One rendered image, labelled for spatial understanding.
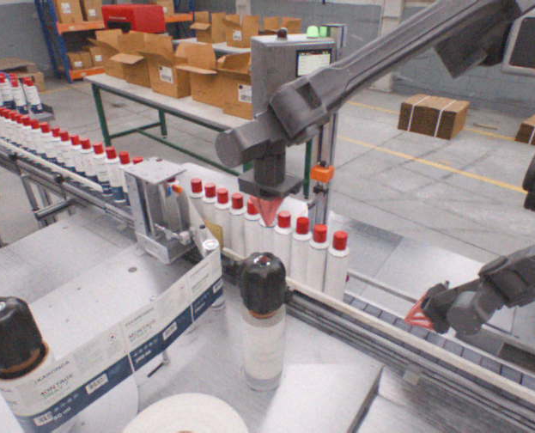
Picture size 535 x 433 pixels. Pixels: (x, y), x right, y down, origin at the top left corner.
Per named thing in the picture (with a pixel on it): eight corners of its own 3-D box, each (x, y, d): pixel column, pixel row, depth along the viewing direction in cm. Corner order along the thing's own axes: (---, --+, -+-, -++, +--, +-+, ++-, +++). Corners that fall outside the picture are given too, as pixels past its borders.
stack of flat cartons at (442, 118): (395, 129, 471) (400, 102, 454) (412, 118, 507) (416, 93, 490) (450, 141, 437) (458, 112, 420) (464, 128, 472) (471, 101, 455)
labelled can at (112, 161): (111, 200, 144) (98, 149, 133) (123, 195, 147) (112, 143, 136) (119, 204, 141) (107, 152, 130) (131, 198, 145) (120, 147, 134)
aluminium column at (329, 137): (304, 266, 119) (319, 24, 84) (311, 259, 122) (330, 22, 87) (316, 271, 117) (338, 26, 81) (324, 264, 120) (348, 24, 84)
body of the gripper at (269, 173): (282, 202, 66) (283, 161, 62) (236, 186, 71) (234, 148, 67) (302, 188, 70) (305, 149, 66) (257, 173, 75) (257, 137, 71)
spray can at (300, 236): (285, 283, 105) (288, 220, 94) (296, 274, 108) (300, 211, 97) (301, 292, 102) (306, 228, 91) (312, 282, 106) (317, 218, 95)
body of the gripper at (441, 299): (418, 311, 79) (449, 300, 73) (433, 283, 86) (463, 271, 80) (439, 337, 78) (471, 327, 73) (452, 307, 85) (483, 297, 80)
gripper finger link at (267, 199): (269, 236, 71) (269, 192, 66) (238, 224, 75) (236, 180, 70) (288, 221, 76) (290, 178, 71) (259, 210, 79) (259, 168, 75)
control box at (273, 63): (251, 119, 96) (249, 36, 86) (313, 112, 101) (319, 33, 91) (264, 133, 88) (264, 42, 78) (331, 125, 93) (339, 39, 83)
